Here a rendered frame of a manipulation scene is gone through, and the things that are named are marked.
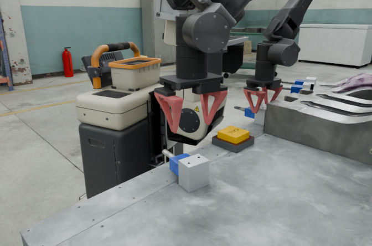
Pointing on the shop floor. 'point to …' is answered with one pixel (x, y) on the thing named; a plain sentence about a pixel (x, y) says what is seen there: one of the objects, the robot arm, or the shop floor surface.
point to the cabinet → (157, 24)
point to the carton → (247, 47)
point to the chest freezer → (336, 44)
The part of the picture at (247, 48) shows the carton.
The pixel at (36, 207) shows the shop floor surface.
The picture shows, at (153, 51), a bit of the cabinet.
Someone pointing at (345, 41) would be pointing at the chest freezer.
